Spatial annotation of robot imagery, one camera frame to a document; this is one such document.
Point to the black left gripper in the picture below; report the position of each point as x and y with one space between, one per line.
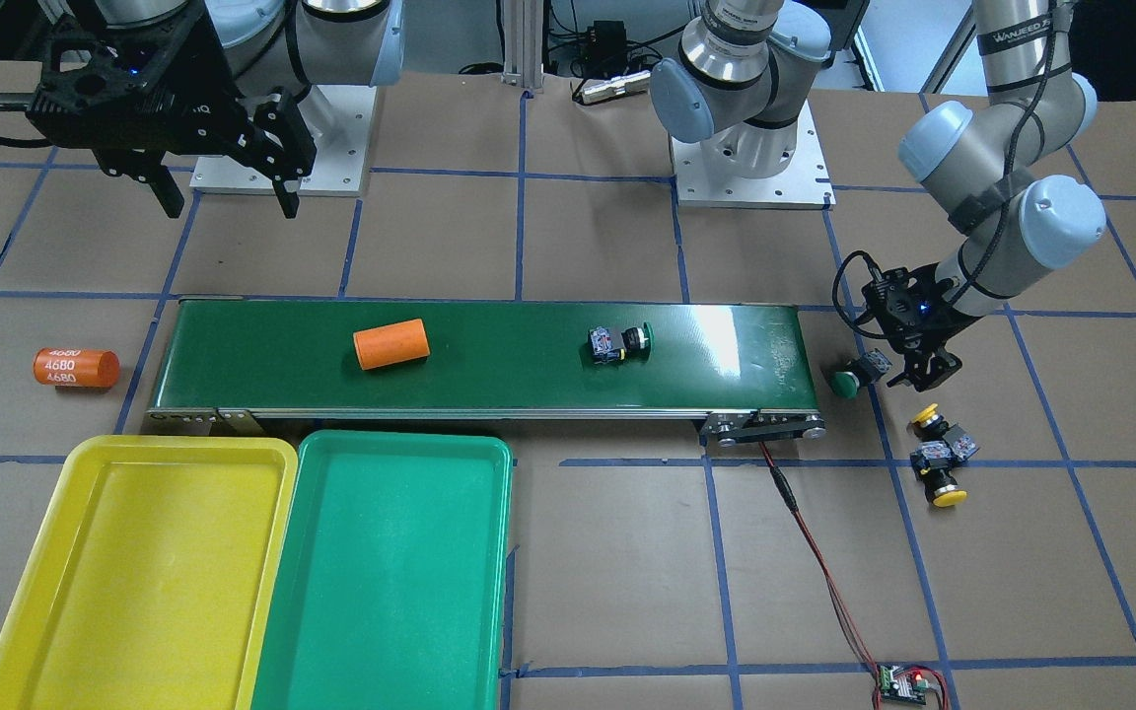
940 336

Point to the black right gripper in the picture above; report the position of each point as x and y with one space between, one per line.
201 79

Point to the orange cylinder marked 4680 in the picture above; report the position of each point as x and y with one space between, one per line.
88 369

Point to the plain orange cylinder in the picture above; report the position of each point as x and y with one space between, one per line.
392 344

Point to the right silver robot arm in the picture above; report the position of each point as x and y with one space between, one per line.
331 56

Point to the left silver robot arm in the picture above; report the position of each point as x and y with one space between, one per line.
743 71

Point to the green conveyor belt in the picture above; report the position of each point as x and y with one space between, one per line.
740 370

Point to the small motor controller board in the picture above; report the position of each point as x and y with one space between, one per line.
902 685

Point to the yellow plastic tray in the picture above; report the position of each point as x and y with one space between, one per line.
151 577

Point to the green plastic tray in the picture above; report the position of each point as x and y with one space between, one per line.
390 587

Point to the aluminium frame post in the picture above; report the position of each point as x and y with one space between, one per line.
523 40

